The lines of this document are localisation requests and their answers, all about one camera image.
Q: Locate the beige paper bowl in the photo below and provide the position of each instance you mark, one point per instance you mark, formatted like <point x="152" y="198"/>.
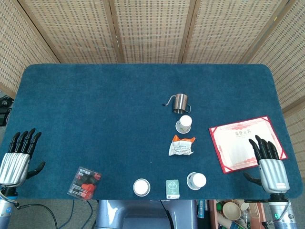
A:
<point x="231" y="211"/>

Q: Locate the blue carpet table mat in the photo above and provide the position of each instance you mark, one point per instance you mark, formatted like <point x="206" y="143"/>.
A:
<point x="95" y="119"/>

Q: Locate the crumpled white orange snack wrapper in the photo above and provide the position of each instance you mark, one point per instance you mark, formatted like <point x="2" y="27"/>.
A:
<point x="181" y="148"/>

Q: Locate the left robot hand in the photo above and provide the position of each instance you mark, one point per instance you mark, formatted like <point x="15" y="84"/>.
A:
<point x="14" y="167"/>

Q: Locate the black equipment on floor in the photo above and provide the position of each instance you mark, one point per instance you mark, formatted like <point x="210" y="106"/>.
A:
<point x="3" y="114"/>

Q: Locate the blue-grey robot torso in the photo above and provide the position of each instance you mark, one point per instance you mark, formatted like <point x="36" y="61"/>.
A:
<point x="143" y="214"/>

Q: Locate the white paper cup green flower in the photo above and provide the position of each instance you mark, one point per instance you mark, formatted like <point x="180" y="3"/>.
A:
<point x="185" y="121"/>

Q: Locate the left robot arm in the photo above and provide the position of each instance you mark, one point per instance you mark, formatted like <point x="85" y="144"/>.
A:
<point x="4" y="210"/>

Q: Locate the white paper cup blue flower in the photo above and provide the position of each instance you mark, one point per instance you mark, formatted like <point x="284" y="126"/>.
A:
<point x="199" y="180"/>

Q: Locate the white paper cup leaf print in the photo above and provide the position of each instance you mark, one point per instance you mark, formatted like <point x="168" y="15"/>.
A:
<point x="141" y="187"/>

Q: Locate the bamboo folding screen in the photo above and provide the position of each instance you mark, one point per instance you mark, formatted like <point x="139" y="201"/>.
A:
<point x="152" y="28"/>

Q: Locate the steel gooseneck pour-over kettle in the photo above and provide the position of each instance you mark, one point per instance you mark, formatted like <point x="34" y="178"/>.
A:
<point x="179" y="102"/>

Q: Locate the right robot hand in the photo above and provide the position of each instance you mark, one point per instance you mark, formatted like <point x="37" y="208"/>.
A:
<point x="272" y="174"/>

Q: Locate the brown clutter bin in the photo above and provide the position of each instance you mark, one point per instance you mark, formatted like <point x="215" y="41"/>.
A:
<point x="213" y="214"/>

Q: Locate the green tissue pack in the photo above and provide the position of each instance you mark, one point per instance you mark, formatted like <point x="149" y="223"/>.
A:
<point x="172" y="188"/>

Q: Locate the red certificate folder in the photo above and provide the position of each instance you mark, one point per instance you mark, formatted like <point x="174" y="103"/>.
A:
<point x="238" y="148"/>

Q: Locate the clear box red black contents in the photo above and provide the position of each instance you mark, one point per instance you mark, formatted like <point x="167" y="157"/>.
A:
<point x="83" y="183"/>

